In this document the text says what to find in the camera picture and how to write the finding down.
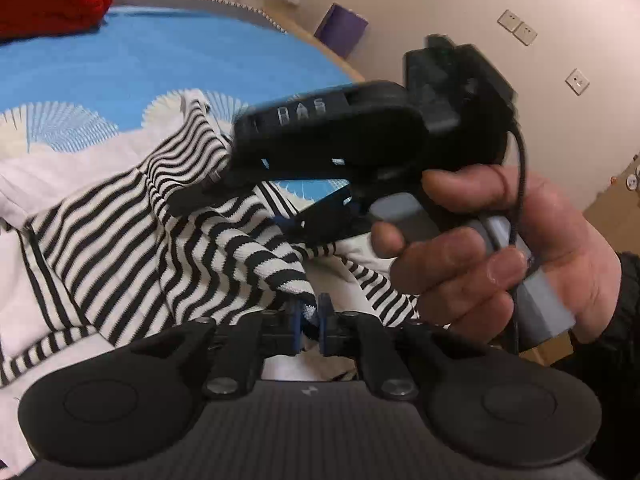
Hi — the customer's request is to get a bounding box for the wooden furniture panel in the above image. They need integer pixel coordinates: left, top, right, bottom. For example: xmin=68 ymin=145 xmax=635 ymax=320
xmin=581 ymin=152 xmax=640 ymax=257

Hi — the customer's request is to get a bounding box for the black white striped top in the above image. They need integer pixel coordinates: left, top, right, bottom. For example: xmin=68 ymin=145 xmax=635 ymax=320
xmin=0 ymin=88 xmax=425 ymax=392

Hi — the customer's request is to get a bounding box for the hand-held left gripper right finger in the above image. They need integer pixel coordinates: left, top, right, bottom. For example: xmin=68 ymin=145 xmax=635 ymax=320
xmin=318 ymin=292 xmax=472 ymax=402

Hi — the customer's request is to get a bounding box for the person's right hand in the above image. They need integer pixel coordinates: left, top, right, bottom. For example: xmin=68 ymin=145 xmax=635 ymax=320
xmin=371 ymin=164 xmax=624 ymax=347

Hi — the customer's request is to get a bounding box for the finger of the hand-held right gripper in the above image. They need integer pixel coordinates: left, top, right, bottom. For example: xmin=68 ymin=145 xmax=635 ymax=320
xmin=277 ymin=180 xmax=372 ymax=247
xmin=169 ymin=162 xmax=253 ymax=212

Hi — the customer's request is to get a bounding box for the black cable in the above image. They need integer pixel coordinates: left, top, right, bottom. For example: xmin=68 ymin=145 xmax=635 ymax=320
xmin=504 ymin=120 xmax=532 ymax=357

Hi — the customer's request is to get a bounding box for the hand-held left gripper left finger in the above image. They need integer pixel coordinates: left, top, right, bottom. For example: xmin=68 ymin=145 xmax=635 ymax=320
xmin=125 ymin=302 xmax=302 ymax=402

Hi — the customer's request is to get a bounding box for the purple box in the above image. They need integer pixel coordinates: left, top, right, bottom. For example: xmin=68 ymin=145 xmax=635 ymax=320
xmin=314 ymin=2 xmax=369 ymax=59

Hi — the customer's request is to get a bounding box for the blue patterned bed sheet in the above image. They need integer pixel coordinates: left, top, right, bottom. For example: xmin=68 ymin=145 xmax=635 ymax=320
xmin=0 ymin=0 xmax=362 ymax=466

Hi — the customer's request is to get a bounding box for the person's right forearm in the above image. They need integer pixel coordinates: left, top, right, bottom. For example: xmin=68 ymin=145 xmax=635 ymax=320
xmin=547 ymin=252 xmax=640 ymax=480

